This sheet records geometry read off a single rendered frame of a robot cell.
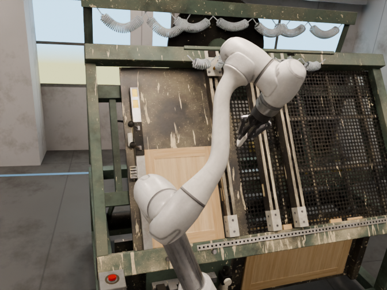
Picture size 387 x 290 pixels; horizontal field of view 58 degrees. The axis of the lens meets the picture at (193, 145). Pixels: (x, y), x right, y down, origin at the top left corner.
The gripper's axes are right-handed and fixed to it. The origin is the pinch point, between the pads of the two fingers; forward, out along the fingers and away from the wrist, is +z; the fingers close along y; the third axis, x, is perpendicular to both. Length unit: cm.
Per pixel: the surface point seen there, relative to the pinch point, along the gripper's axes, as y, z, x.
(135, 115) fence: 38, 60, -49
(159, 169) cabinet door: 18, 72, -23
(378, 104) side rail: -139, 44, -99
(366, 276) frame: -176, 137, 2
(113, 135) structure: 48, 73, -41
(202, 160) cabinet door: -7, 69, -33
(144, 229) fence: 22, 82, 11
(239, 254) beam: -36, 83, 17
